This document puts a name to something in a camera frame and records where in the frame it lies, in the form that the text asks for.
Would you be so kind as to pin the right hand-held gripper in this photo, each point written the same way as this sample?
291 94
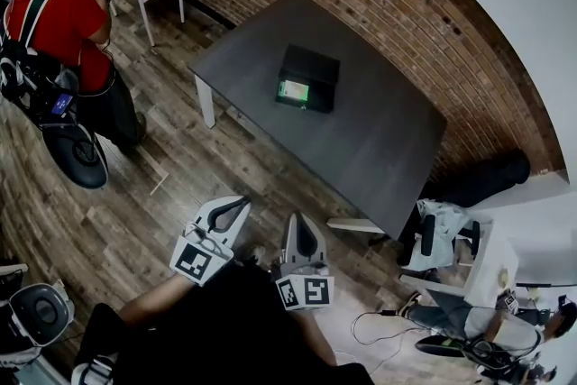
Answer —
306 288

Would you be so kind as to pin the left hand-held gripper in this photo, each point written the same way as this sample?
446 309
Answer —
194 261

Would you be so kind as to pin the green and white packet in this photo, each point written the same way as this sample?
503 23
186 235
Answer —
293 91

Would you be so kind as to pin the black box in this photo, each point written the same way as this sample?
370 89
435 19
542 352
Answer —
315 67

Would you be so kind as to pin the person's left forearm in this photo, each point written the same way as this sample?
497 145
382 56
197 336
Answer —
153 302

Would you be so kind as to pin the person's right forearm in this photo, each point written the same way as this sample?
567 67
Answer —
317 338

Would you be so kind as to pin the white table leg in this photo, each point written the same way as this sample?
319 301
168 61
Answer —
206 103
356 224

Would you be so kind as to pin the person's black clothing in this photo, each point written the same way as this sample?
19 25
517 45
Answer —
234 329

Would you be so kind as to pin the white cloth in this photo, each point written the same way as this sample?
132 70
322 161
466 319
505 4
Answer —
444 221

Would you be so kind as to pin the black round base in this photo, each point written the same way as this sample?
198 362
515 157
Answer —
81 158
442 346

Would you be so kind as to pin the white desk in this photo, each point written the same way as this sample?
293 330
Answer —
491 257

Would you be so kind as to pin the person's white shoe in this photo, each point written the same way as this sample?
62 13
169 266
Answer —
92 369

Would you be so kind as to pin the grey round device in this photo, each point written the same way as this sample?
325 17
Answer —
38 313

